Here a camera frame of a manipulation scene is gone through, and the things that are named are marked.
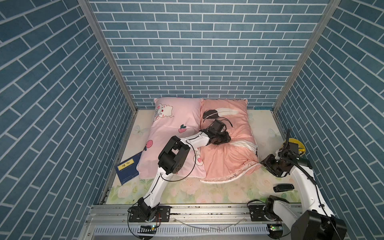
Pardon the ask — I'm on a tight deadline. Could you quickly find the salmon feather print pillow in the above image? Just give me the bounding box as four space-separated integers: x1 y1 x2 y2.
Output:
200 99 261 184

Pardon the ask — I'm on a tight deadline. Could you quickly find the light pink cartoon pillow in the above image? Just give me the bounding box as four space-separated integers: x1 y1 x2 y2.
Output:
136 96 208 180

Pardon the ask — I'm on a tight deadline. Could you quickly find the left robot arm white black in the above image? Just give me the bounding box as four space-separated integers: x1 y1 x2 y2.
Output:
135 119 231 222

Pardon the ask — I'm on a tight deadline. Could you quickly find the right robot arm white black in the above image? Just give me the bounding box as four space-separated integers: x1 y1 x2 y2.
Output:
261 139 347 240

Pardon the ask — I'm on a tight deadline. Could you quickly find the black remote control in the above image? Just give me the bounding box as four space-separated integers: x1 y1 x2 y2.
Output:
273 184 295 193

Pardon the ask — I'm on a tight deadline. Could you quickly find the yellow pen cup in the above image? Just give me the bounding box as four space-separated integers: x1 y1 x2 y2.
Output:
282 138 306 156

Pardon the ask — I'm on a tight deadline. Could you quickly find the dark blue book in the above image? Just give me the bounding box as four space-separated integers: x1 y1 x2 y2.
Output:
115 152 142 185

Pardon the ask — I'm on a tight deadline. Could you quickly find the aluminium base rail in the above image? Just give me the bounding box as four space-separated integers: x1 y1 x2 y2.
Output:
79 201 292 240

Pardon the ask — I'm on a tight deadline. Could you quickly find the right aluminium corner post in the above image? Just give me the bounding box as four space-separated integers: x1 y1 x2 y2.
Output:
272 0 343 112

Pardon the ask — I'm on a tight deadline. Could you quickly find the aluminium corner post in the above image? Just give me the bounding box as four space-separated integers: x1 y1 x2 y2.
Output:
272 0 343 112
77 0 138 112

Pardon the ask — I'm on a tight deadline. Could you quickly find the left aluminium corner post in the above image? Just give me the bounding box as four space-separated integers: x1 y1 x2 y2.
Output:
77 0 138 112

